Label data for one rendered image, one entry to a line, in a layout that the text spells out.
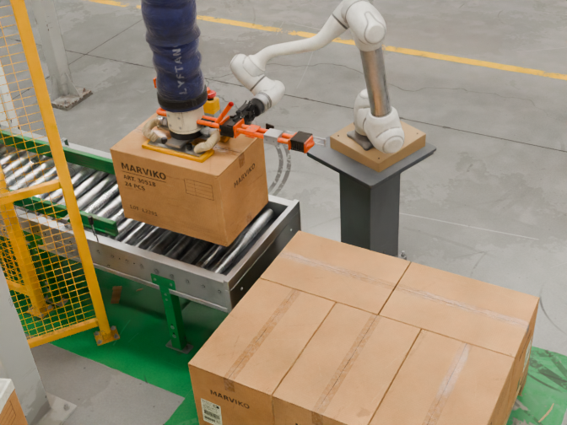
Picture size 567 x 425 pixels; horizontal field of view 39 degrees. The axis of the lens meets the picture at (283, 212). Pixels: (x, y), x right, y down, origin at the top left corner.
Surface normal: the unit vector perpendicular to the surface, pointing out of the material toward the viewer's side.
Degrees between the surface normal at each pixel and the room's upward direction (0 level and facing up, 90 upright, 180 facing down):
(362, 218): 90
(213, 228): 90
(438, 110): 0
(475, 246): 0
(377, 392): 0
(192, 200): 90
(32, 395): 90
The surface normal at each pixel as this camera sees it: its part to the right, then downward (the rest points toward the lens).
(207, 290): -0.48, 0.54
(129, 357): -0.06, -0.81
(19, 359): 0.88, 0.24
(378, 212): 0.66, 0.41
